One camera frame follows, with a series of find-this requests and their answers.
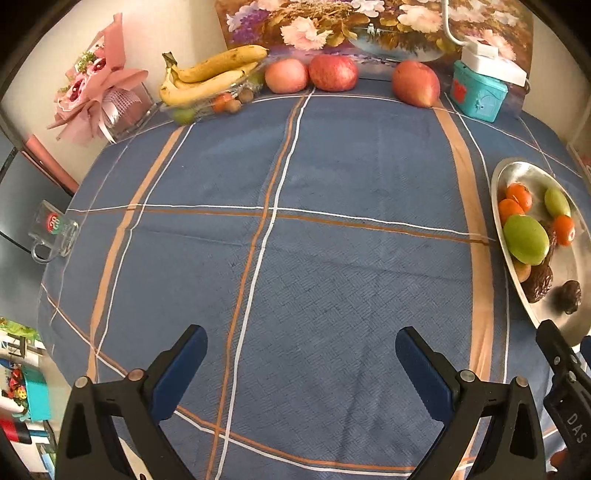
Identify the brown date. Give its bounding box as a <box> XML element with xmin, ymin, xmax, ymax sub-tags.
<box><xmin>522</xmin><ymin>263</ymin><xmax>554</xmax><ymax>303</ymax></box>
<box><xmin>540</xmin><ymin>220</ymin><xmax>557</xmax><ymax>265</ymax></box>
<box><xmin>559</xmin><ymin>280</ymin><xmax>582</xmax><ymax>315</ymax></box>

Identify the tan longan front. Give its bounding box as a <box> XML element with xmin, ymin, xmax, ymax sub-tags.
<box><xmin>513</xmin><ymin>259</ymin><xmax>532</xmax><ymax>283</ymax></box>

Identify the oval green mango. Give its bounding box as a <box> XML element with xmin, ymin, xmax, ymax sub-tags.
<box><xmin>503</xmin><ymin>215</ymin><xmax>550</xmax><ymax>266</ymax></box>

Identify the orange tangerine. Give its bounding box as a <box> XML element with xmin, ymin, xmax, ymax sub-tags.
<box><xmin>506</xmin><ymin>182</ymin><xmax>533</xmax><ymax>213</ymax></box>
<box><xmin>498</xmin><ymin>198</ymin><xmax>525</xmax><ymax>226</ymax></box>
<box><xmin>553</xmin><ymin>215</ymin><xmax>576</xmax><ymax>246</ymax></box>

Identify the round green jujube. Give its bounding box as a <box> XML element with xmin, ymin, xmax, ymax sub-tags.
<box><xmin>544</xmin><ymin>187</ymin><xmax>571</xmax><ymax>218</ymax></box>

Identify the orange tangerine front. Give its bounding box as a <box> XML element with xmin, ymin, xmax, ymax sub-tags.
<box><xmin>498</xmin><ymin>198</ymin><xmax>525</xmax><ymax>226</ymax></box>

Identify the silver metal plate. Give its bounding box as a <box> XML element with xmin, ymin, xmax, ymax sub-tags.
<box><xmin>491</xmin><ymin>157</ymin><xmax>590</xmax><ymax>350</ymax></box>

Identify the clear glass mug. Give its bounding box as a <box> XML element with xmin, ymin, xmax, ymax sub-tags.
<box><xmin>28</xmin><ymin>200</ymin><xmax>80</xmax><ymax>265</ymax></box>

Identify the blue plaid tablecloth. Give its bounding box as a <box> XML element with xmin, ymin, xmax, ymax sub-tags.
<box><xmin>38</xmin><ymin>81</ymin><xmax>590</xmax><ymax>479</ymax></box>

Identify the teal house-shaped box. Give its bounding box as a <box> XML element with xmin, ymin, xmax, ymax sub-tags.
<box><xmin>451</xmin><ymin>60</ymin><xmax>508</xmax><ymax>123</ymax></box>

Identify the pink flower bouquet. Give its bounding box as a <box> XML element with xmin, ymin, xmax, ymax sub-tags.
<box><xmin>48</xmin><ymin>13</ymin><xmax>148</xmax><ymax>145</ymax></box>

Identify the white power strip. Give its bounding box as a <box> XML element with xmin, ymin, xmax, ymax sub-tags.
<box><xmin>461</xmin><ymin>38</ymin><xmax>527</xmax><ymax>87</ymax></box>

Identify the large red apple right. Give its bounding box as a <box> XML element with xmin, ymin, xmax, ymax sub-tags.
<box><xmin>392</xmin><ymin>60</ymin><xmax>441</xmax><ymax>108</ymax></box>

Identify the banana bunch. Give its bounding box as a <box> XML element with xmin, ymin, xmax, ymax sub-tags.
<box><xmin>159</xmin><ymin>44</ymin><xmax>269</xmax><ymax>107</ymax></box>

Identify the clear fruit tray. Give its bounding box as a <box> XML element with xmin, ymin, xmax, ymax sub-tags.
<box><xmin>159</xmin><ymin>62</ymin><xmax>264</xmax><ymax>125</ymax></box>

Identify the pale pink apple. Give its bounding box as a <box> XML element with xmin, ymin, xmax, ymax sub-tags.
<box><xmin>264</xmin><ymin>58</ymin><xmax>308</xmax><ymax>94</ymax></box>

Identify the white lamp with gooseneck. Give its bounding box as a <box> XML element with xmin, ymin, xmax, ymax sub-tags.
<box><xmin>440</xmin><ymin>0</ymin><xmax>470</xmax><ymax>47</ymax></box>

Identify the red apple middle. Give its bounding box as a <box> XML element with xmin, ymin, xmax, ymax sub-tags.
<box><xmin>308</xmin><ymin>54</ymin><xmax>359</xmax><ymax>92</ymax></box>

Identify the floral painting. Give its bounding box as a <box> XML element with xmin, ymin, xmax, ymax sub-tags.
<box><xmin>214</xmin><ymin>1</ymin><xmax>533</xmax><ymax>69</ymax></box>

